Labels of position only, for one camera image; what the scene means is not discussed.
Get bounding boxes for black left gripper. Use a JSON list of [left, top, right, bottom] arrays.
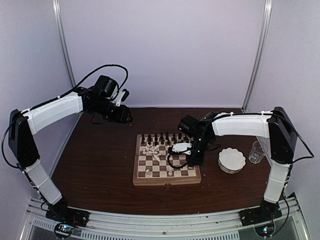
[[90, 97, 133, 124]]

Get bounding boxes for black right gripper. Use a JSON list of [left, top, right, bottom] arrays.
[[186, 136, 212, 167]]

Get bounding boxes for wooden chess board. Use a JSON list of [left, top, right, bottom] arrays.
[[132, 137, 202, 186]]

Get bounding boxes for white knight chess piece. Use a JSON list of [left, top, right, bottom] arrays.
[[145, 169, 152, 177]]

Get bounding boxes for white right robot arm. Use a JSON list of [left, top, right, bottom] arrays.
[[178, 106, 298, 221]]

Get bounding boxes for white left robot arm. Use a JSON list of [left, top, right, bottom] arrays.
[[4, 86, 133, 222]]

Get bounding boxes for black chess pieces rows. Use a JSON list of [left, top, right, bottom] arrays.
[[137, 132, 193, 147]]

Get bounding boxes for pile of white chess pieces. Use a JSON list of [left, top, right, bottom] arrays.
[[140, 144, 165, 163]]

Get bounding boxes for right round controller board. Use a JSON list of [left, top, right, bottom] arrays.
[[254, 223, 275, 238]]

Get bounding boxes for round controller board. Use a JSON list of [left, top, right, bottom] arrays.
[[53, 222, 75, 238], [254, 223, 275, 238]]

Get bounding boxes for left round controller board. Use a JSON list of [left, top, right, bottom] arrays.
[[53, 222, 75, 238]]

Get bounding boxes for white scalloped ceramic bowl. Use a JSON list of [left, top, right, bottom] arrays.
[[218, 147, 246, 174]]

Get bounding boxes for clear drinking glass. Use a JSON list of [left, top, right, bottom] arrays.
[[248, 140, 268, 164]]

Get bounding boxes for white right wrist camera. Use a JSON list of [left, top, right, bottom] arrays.
[[168, 142, 192, 155]]

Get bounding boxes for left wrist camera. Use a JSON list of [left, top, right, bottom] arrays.
[[94, 75, 130, 107]]

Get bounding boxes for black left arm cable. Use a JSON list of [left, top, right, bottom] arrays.
[[0, 63, 129, 168]]

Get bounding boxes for aluminium front rail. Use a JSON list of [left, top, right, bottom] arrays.
[[17, 197, 311, 240]]

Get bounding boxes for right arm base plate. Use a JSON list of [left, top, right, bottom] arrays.
[[238, 207, 283, 227]]

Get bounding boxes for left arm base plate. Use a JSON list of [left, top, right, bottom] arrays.
[[45, 208, 90, 227]]

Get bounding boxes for left aluminium frame post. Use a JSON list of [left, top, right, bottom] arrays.
[[52, 0, 76, 87]]

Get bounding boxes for aluminium frame post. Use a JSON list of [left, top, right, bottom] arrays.
[[52, 0, 76, 87], [241, 0, 273, 113]]

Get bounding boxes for right aluminium frame post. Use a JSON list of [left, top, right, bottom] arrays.
[[241, 0, 273, 113]]

